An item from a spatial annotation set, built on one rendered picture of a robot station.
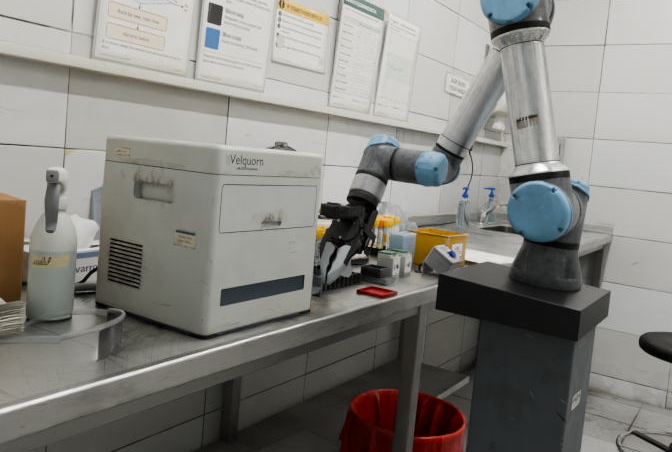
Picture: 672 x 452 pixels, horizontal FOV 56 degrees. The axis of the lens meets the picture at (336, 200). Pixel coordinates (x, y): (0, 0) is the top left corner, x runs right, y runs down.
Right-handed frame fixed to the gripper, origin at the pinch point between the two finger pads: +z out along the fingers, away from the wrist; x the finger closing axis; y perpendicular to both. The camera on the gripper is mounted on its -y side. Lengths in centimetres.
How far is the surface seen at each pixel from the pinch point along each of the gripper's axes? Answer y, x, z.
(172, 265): -36.7, 3.4, 14.6
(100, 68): -35, 56, -26
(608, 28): 178, 7, -227
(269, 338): -21.6, -8.5, 18.7
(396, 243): 37.0, 7.8, -24.7
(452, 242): 52, -1, -34
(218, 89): -2, 56, -46
